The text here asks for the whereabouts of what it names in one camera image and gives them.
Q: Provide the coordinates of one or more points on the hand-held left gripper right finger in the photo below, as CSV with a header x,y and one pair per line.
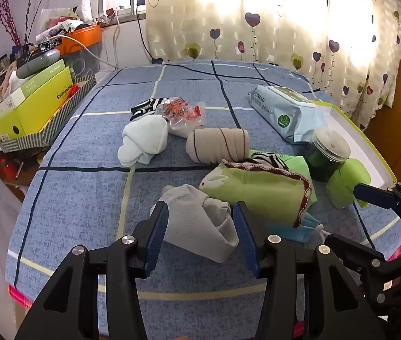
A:
x,y
246,241

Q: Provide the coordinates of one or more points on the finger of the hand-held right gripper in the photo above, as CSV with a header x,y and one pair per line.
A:
x,y
374,194
363,255

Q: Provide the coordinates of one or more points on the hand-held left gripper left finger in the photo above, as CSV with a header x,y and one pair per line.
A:
x,y
158,233

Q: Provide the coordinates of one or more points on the grey sock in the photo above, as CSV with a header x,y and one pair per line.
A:
x,y
200,226

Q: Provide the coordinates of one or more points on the green rimmed cardboard box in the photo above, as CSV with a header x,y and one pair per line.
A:
x,y
367,148

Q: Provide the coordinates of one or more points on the blue face mask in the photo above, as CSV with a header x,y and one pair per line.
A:
x,y
292,232

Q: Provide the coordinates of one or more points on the green rabbit towel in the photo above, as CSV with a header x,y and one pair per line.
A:
x,y
257,194

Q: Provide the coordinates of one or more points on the clear plastic jar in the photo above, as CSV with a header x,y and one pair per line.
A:
x,y
328,148

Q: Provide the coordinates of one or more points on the zebra striped sock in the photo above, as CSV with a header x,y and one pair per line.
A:
x,y
269,159

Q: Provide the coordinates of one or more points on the white sock bundle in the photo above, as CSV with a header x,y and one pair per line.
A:
x,y
143,141

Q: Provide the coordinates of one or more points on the beige striped towel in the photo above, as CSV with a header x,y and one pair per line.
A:
x,y
218,145

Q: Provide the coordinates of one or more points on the pale blue wet wipes pack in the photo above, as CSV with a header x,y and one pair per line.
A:
x,y
282,109

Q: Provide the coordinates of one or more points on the black white striped sock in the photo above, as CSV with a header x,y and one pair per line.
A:
x,y
147,108

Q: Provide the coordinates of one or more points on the blue checked bed blanket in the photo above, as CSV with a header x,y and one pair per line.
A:
x,y
80,184

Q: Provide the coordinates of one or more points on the clear red printed plastic bag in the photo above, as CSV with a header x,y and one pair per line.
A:
x,y
181,111

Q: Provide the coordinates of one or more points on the striped cardboard tray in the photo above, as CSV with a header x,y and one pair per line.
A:
x,y
62,120

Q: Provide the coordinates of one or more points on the pink mattress edge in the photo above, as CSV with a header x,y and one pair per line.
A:
x,y
19,295

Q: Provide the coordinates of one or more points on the yellow green cardboard box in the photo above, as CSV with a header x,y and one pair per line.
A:
x,y
34,109

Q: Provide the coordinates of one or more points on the white green flat box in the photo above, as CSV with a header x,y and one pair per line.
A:
x,y
26,85

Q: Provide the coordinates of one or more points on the grey oval case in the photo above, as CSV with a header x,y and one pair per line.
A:
x,y
37,62

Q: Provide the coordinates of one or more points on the orange plastic bin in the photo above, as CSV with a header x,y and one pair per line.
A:
x,y
80,39

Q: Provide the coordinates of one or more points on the heart print curtain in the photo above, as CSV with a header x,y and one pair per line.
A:
x,y
257,7

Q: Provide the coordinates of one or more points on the white plastic bag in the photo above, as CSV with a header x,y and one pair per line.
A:
x,y
87,3

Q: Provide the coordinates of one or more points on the dark bare decorative branches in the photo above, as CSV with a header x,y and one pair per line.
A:
x,y
32,3

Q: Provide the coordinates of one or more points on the purple decorative branches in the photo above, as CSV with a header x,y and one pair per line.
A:
x,y
7,17

